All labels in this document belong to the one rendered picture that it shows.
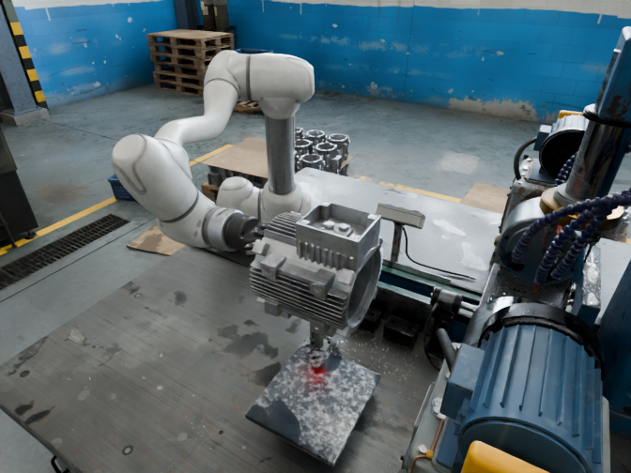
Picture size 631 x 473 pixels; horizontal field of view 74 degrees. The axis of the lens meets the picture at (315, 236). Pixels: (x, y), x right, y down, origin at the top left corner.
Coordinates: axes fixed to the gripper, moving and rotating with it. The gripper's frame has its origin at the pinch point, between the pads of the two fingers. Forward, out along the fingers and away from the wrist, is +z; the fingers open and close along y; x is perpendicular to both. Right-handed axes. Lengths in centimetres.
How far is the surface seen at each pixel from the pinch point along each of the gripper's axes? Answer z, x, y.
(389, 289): -5, 44, 46
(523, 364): 36.6, 6.6, -8.7
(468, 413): 31.0, 10.9, -16.3
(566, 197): 39, 7, 50
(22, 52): -634, -20, 291
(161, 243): -222, 111, 120
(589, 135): 41, -8, 52
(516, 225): 28, 29, 75
